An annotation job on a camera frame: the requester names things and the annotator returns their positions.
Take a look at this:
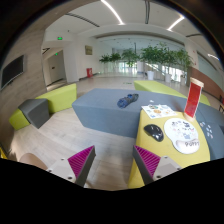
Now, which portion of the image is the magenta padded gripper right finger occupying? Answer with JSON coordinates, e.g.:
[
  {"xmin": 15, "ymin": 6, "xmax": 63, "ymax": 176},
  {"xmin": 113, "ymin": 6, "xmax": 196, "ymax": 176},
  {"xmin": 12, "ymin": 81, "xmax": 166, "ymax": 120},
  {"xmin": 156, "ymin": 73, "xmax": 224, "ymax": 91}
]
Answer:
[{"xmin": 133, "ymin": 146, "xmax": 181, "ymax": 185}]

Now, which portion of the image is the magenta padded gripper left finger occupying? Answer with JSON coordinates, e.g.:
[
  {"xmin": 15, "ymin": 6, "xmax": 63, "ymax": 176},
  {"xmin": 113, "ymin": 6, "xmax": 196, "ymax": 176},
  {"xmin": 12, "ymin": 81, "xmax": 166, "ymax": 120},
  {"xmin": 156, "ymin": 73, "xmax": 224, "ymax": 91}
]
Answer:
[{"xmin": 47, "ymin": 146, "xmax": 96, "ymax": 187}]

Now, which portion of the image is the black computer mouse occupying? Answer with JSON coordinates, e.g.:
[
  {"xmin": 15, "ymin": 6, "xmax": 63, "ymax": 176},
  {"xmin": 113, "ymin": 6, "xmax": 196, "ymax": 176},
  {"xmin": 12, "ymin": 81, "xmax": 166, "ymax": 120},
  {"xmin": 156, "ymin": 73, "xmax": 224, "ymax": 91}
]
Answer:
[{"xmin": 144, "ymin": 124, "xmax": 164, "ymax": 142}]

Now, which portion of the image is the white round printed mouse pad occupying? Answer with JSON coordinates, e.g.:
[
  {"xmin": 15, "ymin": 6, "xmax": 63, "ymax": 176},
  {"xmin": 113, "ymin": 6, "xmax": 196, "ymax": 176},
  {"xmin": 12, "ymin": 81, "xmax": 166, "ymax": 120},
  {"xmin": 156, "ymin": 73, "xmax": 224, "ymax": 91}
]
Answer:
[{"xmin": 164, "ymin": 118, "xmax": 200, "ymax": 154}]

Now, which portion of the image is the printed paper leaflet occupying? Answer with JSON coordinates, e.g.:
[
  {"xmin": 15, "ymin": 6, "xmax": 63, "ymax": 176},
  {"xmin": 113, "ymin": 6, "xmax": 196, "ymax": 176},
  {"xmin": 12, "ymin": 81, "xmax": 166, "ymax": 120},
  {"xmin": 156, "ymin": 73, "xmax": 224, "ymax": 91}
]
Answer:
[{"xmin": 142, "ymin": 105, "xmax": 176, "ymax": 119}]

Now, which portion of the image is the large grey upholstered bench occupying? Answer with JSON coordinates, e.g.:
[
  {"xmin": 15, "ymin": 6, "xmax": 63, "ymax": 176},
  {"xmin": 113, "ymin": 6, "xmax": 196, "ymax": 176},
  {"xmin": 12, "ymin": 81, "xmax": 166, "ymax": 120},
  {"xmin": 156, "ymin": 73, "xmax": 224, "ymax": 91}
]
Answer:
[{"xmin": 72, "ymin": 88, "xmax": 224, "ymax": 160}]

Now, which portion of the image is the dark grey upholstered stool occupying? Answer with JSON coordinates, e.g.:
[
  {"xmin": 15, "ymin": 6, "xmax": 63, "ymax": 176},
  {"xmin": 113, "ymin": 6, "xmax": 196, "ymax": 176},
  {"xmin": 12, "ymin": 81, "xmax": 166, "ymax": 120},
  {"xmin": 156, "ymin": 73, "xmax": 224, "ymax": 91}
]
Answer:
[{"xmin": 19, "ymin": 99, "xmax": 50, "ymax": 129}]

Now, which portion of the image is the folded dark blue umbrella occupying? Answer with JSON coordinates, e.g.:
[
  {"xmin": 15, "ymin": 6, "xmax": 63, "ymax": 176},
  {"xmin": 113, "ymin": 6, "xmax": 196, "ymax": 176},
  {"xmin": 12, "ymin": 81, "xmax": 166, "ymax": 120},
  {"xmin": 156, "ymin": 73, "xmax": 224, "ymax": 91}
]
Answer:
[{"xmin": 117, "ymin": 94, "xmax": 139, "ymax": 108}]

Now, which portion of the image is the yellow-green upholstered bench left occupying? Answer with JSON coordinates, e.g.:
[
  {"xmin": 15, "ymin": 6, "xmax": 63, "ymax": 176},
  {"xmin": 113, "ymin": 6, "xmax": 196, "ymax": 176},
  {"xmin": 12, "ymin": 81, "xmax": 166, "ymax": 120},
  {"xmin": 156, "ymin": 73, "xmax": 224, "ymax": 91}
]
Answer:
[{"xmin": 9, "ymin": 84, "xmax": 77, "ymax": 130}]

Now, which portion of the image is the yellow-green bench far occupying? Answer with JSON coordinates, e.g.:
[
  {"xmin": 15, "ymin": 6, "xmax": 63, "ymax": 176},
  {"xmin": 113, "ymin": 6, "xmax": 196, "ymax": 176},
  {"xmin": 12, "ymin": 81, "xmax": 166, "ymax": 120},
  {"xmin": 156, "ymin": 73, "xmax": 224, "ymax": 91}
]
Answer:
[{"xmin": 133, "ymin": 79, "xmax": 211, "ymax": 107}]

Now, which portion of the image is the red sign in wooden stand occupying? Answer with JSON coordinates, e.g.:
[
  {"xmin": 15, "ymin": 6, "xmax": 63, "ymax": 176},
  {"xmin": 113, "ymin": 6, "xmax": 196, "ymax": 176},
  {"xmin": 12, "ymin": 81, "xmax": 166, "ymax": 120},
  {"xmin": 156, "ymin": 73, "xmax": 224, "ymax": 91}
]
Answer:
[{"xmin": 184, "ymin": 78, "xmax": 204, "ymax": 122}]

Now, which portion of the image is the red fire extinguisher box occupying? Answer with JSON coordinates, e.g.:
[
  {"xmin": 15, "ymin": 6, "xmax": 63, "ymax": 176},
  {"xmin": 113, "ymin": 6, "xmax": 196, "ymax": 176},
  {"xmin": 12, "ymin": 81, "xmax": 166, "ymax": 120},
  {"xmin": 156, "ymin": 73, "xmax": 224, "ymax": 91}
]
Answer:
[{"xmin": 86, "ymin": 68, "xmax": 93, "ymax": 78}]

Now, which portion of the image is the potted green tree right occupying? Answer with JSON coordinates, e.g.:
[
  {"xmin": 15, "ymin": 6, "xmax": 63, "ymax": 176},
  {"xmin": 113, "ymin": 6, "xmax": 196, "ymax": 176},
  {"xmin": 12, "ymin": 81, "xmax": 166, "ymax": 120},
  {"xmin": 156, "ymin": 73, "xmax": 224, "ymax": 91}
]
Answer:
[{"xmin": 140, "ymin": 43, "xmax": 193, "ymax": 78}]

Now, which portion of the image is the potted green tree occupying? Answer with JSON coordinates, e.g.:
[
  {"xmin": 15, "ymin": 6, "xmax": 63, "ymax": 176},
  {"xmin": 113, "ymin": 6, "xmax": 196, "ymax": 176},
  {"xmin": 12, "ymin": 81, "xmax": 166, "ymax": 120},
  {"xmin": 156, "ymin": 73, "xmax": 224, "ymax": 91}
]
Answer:
[
  {"xmin": 99, "ymin": 53, "xmax": 121, "ymax": 73},
  {"xmin": 140, "ymin": 43, "xmax": 193, "ymax": 78},
  {"xmin": 122, "ymin": 49, "xmax": 139, "ymax": 73}
]

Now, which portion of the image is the potted green tree left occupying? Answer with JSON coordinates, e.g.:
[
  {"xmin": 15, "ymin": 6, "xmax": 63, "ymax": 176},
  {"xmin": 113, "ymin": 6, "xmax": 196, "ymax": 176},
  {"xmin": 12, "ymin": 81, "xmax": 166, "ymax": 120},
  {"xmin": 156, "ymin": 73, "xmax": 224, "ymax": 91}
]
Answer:
[{"xmin": 99, "ymin": 53, "xmax": 121, "ymax": 73}]

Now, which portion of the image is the potted green tree centre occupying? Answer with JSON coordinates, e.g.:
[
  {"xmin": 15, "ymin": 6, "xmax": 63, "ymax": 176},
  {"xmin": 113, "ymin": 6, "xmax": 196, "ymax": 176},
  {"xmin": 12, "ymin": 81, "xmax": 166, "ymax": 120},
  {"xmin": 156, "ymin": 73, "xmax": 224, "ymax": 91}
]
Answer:
[{"xmin": 122, "ymin": 49, "xmax": 139, "ymax": 73}]

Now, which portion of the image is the black wall television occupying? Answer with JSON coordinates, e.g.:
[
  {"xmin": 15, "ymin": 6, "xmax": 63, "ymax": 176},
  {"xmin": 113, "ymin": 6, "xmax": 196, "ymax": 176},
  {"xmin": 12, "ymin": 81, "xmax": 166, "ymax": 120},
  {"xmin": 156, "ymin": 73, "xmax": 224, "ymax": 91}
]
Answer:
[{"xmin": 1, "ymin": 55, "xmax": 25, "ymax": 88}]

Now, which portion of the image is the framed wall picture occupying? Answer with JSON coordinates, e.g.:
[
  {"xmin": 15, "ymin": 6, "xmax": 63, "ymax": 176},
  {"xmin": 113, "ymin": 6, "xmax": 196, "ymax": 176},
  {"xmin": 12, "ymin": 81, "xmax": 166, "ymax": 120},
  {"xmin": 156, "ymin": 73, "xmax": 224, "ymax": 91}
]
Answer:
[{"xmin": 85, "ymin": 45, "xmax": 93, "ymax": 55}]

